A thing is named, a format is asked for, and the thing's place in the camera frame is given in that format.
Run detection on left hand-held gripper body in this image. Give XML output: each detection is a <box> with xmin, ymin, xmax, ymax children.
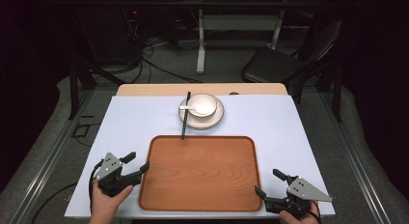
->
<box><xmin>95</xmin><ymin>152</ymin><xmax>138</xmax><ymax>198</ymax></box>

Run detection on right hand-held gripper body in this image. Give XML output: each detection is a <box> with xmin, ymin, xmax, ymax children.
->
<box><xmin>263</xmin><ymin>175</ymin><xmax>334</xmax><ymax>219</ymax></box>

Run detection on person's right hand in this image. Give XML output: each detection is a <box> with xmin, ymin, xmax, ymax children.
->
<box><xmin>279</xmin><ymin>200</ymin><xmax>321</xmax><ymax>224</ymax></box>

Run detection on person's left hand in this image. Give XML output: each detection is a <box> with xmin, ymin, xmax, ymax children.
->
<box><xmin>89</xmin><ymin>180</ymin><xmax>135</xmax><ymax>224</ymax></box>

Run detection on white table mat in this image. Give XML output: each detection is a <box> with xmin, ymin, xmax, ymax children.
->
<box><xmin>64</xmin><ymin>95</ymin><xmax>337</xmax><ymax>219</ymax></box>

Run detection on wooden tray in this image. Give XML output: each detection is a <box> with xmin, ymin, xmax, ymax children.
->
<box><xmin>138</xmin><ymin>134</ymin><xmax>264</xmax><ymax>213</ymax></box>

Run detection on black chopsticks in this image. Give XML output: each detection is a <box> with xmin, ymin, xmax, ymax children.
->
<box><xmin>180</xmin><ymin>91</ymin><xmax>192</xmax><ymax>141</ymax></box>

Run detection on wooden table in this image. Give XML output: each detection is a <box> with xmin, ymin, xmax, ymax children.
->
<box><xmin>115</xmin><ymin>82</ymin><xmax>288</xmax><ymax>98</ymax></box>

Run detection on white spoon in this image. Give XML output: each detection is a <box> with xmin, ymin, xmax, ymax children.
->
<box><xmin>178</xmin><ymin>104</ymin><xmax>210</xmax><ymax>118</ymax></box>

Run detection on white plate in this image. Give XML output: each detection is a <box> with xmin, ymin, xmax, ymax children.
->
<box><xmin>177</xmin><ymin>94</ymin><xmax>226</xmax><ymax>131</ymax></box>

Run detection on black metal stand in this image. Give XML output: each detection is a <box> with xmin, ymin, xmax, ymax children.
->
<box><xmin>68</xmin><ymin>60</ymin><xmax>127</xmax><ymax>121</ymax></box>

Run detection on white bowl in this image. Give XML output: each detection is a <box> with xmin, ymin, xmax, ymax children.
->
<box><xmin>187</xmin><ymin>93</ymin><xmax>218</xmax><ymax>119</ymax></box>

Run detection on black chair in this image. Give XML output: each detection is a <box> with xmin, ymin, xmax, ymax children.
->
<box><xmin>240</xmin><ymin>19</ymin><xmax>342</xmax><ymax>104</ymax></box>

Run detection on white-framed table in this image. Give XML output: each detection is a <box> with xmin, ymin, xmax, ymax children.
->
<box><xmin>177</xmin><ymin>0</ymin><xmax>325</xmax><ymax>75</ymax></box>

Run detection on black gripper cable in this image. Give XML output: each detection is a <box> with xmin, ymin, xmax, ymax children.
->
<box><xmin>312</xmin><ymin>200</ymin><xmax>322</xmax><ymax>222</ymax></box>
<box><xmin>88</xmin><ymin>158</ymin><xmax>106</xmax><ymax>214</ymax></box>

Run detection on metal floor rail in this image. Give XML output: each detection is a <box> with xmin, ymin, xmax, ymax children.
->
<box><xmin>9</xmin><ymin>88</ymin><xmax>95</xmax><ymax>224</ymax></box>
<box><xmin>317</xmin><ymin>91</ymin><xmax>393</xmax><ymax>224</ymax></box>

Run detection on black floor cable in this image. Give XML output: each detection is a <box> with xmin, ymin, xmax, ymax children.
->
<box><xmin>30</xmin><ymin>182</ymin><xmax>79</xmax><ymax>224</ymax></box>

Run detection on black floor cables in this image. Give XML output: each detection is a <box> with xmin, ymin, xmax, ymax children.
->
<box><xmin>122</xmin><ymin>8</ymin><xmax>205</xmax><ymax>85</ymax></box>

